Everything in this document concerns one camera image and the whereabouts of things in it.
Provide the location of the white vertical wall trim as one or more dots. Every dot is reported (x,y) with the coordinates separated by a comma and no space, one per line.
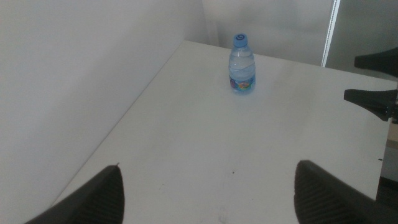
(331,31)

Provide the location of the clear water bottle blue cap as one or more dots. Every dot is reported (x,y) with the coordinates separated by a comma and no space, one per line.
(242,68)

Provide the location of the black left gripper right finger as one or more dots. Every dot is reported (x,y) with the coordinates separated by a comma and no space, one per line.
(323,199)

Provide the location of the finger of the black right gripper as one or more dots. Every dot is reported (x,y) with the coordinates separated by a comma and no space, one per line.
(382,60)
(373,98)

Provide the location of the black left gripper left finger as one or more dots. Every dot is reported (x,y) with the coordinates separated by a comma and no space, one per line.
(99,202)

